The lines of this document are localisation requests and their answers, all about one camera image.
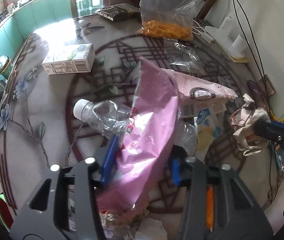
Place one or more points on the white milk carton box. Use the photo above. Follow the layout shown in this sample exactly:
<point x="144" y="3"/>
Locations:
<point x="69" y="59"/>

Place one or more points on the pink plastic bag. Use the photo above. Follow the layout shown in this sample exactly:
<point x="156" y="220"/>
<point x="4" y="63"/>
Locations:
<point x="147" y="144"/>

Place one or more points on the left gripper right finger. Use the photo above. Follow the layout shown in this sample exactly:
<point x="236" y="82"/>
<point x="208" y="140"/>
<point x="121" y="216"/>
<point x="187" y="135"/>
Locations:
<point x="218" y="203"/>

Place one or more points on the pink paper cup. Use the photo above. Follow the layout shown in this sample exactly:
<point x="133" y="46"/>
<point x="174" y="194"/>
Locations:
<point x="196" y="94"/>

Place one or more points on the teal kitchen cabinets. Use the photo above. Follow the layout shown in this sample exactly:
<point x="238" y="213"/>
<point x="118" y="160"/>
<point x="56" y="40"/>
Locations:
<point x="15" y="29"/>

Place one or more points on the crushed clear plastic bottle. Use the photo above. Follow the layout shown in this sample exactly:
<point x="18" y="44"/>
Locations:
<point x="107" y="117"/>

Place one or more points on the dark wooden chair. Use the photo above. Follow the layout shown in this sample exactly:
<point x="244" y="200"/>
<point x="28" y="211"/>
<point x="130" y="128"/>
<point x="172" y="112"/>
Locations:
<point x="208" y="4"/>

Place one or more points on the blue yellow snack wrapper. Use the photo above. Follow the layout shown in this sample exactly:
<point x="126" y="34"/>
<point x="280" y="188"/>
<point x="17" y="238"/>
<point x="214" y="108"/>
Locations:
<point x="208" y="129"/>

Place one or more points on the black packaged snack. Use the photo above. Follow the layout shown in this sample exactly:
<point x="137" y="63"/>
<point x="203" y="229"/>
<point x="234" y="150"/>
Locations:
<point x="119" y="12"/>

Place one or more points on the bag of orange snacks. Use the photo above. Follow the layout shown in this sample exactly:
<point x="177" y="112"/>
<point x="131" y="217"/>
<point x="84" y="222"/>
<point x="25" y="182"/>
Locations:
<point x="172" y="19"/>

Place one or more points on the green kitchen waste bin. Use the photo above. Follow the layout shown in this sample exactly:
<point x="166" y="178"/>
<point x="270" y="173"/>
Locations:
<point x="5" y="66"/>

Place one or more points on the white paper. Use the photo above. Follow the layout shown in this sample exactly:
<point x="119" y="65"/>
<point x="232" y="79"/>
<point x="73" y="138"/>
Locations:
<point x="243" y="121"/>

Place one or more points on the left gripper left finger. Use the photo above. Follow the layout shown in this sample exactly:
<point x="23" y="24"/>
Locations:
<point x="63" y="204"/>

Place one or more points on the clear crumpled plastic wrapper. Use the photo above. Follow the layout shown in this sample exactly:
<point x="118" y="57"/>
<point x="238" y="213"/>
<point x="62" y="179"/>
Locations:
<point x="179" y="54"/>

